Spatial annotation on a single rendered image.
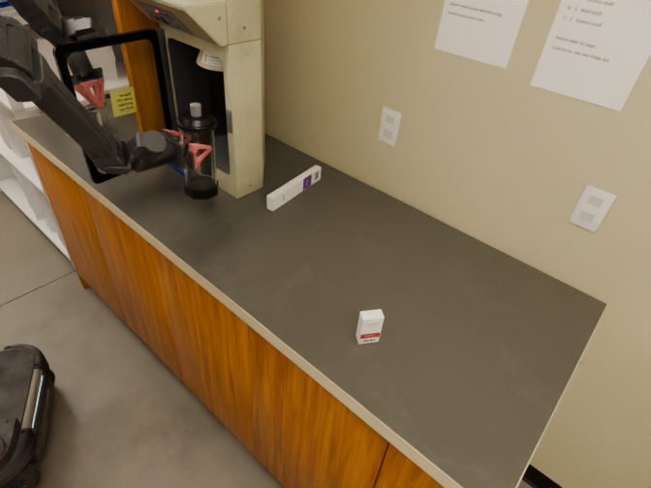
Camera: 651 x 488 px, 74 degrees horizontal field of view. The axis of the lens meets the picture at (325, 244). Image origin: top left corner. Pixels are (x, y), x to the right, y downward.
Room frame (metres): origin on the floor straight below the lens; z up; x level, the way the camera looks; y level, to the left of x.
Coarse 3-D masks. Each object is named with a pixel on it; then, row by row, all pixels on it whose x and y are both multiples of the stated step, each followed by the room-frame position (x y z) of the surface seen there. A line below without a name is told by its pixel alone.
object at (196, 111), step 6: (192, 108) 1.09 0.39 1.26; (198, 108) 1.09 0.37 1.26; (186, 114) 1.10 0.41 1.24; (192, 114) 1.09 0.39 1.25; (198, 114) 1.09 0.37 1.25; (204, 114) 1.11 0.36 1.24; (180, 120) 1.08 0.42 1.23; (186, 120) 1.07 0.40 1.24; (192, 120) 1.07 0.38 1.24; (198, 120) 1.07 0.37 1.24; (204, 120) 1.08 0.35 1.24; (210, 120) 1.10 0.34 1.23; (192, 126) 1.06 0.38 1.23; (198, 126) 1.06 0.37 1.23
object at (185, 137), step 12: (216, 120) 1.12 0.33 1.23; (180, 132) 1.08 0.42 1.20; (192, 132) 1.05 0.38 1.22; (204, 132) 1.06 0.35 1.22; (204, 144) 1.07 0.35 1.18; (204, 168) 1.06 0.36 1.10; (216, 168) 1.11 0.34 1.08; (192, 180) 1.06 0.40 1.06; (204, 180) 1.06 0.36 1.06; (216, 180) 1.10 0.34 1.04
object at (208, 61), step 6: (204, 54) 1.27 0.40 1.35; (210, 54) 1.26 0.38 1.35; (198, 60) 1.29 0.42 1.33; (204, 60) 1.27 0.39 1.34; (210, 60) 1.26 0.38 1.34; (216, 60) 1.25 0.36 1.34; (204, 66) 1.26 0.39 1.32; (210, 66) 1.25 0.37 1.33; (216, 66) 1.25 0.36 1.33; (222, 66) 1.25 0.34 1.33
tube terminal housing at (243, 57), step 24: (240, 0) 1.20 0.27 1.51; (240, 24) 1.20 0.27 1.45; (168, 48) 1.35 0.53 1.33; (216, 48) 1.20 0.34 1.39; (240, 48) 1.20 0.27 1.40; (240, 72) 1.20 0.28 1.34; (240, 96) 1.19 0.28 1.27; (240, 120) 1.19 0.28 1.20; (264, 120) 1.45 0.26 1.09; (240, 144) 1.19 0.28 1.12; (264, 144) 1.43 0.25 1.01; (240, 168) 1.18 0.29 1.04; (240, 192) 1.18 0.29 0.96
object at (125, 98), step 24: (96, 48) 1.18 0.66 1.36; (120, 48) 1.24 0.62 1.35; (144, 48) 1.30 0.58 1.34; (72, 72) 1.11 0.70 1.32; (96, 72) 1.16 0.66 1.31; (120, 72) 1.22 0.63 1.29; (144, 72) 1.29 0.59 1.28; (96, 96) 1.15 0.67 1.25; (120, 96) 1.21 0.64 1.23; (144, 96) 1.28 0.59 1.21; (120, 120) 1.20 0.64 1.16; (144, 120) 1.26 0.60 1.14
